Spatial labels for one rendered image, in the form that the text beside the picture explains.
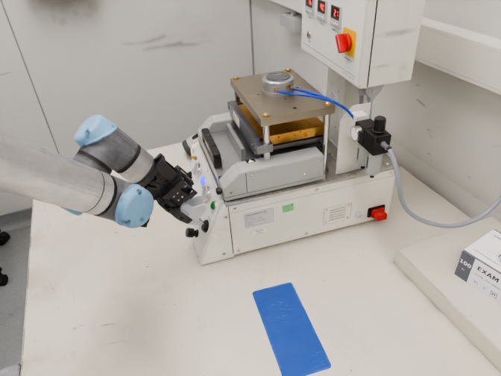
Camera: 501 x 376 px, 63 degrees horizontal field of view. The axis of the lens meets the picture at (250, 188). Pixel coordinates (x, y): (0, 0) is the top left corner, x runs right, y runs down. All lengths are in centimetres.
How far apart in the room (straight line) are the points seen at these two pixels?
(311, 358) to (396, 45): 67
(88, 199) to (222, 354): 42
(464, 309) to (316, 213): 39
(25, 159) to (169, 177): 38
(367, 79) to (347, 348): 57
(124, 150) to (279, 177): 35
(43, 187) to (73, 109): 180
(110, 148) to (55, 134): 164
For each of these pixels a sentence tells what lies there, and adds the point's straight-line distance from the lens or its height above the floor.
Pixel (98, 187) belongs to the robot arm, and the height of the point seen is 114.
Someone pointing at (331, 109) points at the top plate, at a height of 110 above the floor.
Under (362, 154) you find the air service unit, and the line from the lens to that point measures 96.
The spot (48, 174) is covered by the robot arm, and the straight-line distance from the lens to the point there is 64.
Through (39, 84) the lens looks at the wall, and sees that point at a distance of 238.
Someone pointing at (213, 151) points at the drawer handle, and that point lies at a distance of 100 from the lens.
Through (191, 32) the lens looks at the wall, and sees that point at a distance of 239.
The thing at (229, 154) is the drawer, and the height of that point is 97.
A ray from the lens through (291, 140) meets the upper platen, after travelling 100.
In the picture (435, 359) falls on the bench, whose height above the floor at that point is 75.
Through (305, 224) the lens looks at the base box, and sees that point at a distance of 107.
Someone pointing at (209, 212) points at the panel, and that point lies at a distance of 103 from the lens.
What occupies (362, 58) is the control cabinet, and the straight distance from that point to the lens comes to 92.
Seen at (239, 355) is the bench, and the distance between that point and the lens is 89.
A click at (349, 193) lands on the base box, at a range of 107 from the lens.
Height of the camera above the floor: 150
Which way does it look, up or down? 35 degrees down
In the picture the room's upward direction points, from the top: 4 degrees counter-clockwise
